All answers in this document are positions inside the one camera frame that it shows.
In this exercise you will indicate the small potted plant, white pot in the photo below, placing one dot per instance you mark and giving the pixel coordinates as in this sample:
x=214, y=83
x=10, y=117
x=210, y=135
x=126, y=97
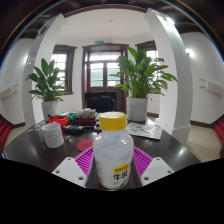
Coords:
x=48, y=83

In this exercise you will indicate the white speckled cup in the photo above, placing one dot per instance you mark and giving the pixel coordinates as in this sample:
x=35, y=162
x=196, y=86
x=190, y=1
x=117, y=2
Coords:
x=53, y=136

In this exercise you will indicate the dark wooden glazed double door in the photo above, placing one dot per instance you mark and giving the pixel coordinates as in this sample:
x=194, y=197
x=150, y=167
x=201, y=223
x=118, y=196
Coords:
x=105, y=66

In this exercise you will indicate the green box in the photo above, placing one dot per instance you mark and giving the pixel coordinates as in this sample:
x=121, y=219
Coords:
x=72, y=118

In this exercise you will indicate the flat round red coaster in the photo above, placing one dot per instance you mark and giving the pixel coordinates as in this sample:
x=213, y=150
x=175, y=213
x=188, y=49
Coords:
x=83, y=145

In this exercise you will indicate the yellow-capped clear drink bottle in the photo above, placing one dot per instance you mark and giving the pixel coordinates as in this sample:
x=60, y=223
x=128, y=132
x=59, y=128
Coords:
x=113, y=153

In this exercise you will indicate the green exit sign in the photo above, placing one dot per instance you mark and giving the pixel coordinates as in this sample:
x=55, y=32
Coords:
x=99, y=42

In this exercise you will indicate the large potted plant, white pot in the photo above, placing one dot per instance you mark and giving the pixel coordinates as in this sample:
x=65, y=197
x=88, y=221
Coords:
x=138, y=76

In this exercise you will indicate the red plastic tray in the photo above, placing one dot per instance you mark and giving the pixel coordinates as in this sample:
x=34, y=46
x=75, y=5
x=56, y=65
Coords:
x=59, y=120

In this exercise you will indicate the white wall radiator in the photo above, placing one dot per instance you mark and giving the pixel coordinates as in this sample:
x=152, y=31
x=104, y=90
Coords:
x=8, y=92
x=213, y=87

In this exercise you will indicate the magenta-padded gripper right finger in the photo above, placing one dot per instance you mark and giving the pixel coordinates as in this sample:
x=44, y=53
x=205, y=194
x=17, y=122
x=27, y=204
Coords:
x=156, y=170

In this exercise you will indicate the red carpeted staircase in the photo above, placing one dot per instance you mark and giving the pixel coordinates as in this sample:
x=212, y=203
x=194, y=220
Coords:
x=4, y=128

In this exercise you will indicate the black office chair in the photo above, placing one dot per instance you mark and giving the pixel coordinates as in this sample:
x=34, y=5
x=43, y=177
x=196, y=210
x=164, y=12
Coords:
x=100, y=102

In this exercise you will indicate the dark-framed window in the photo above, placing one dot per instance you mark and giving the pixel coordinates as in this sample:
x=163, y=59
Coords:
x=68, y=66
x=151, y=50

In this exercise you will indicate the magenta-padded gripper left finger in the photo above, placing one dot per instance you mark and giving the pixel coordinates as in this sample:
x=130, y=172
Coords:
x=68, y=170

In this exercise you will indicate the printed paper leaflet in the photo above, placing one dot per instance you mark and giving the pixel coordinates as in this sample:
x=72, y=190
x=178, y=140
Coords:
x=145, y=130

